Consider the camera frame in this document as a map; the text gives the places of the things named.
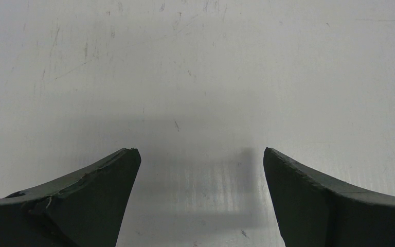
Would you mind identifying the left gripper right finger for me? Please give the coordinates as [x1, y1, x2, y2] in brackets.
[263, 148, 395, 246]

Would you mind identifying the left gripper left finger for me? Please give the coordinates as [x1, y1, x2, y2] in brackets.
[0, 148, 141, 246]

